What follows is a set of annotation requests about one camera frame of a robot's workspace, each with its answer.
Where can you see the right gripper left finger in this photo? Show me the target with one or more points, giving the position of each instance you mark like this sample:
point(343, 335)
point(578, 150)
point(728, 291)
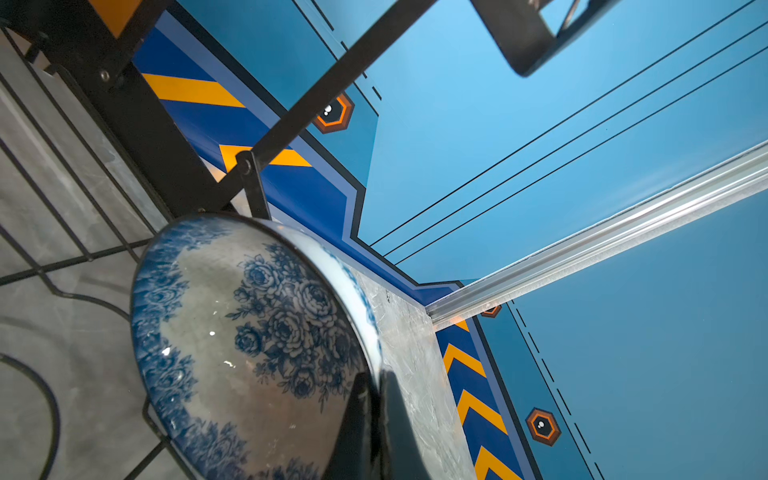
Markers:
point(355, 448)

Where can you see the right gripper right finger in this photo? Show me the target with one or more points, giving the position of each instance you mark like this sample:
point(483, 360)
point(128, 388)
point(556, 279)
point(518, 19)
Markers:
point(400, 458)

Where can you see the blue floral white bowl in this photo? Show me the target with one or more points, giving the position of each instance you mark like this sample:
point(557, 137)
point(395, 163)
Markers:
point(248, 335)

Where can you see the black wire dish rack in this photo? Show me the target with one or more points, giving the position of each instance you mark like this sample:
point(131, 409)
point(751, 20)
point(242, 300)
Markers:
point(70, 33)

